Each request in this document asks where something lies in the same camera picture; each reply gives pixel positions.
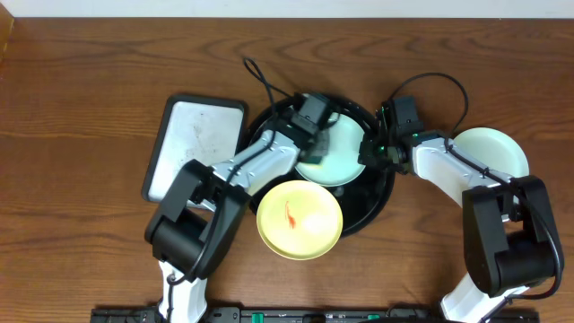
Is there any yellow plate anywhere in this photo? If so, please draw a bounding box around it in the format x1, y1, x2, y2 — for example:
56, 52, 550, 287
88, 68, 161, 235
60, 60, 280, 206
257, 180, 344, 261

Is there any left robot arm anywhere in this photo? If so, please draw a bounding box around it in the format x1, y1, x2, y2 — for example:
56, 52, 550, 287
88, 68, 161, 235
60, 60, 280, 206
144, 115, 334, 322

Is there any mint plate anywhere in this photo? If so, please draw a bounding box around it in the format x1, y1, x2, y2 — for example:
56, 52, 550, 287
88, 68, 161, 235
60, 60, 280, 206
454, 127, 530, 178
295, 95, 369, 187

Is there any green yellow sponge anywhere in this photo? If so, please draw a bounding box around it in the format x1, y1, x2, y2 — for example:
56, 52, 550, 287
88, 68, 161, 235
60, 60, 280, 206
299, 132, 330, 164

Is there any black round tray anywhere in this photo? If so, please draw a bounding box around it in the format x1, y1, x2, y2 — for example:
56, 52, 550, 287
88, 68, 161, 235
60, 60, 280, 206
239, 93, 396, 238

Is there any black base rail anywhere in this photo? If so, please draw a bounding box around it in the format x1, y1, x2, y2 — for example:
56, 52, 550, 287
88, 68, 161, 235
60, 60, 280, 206
89, 305, 542, 323

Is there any black rectangular sponge tray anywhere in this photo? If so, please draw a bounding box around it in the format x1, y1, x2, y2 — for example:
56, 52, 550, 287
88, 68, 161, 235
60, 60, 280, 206
141, 93, 248, 203

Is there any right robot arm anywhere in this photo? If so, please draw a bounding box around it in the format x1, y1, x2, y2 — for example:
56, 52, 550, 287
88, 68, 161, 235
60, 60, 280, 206
359, 109, 564, 322

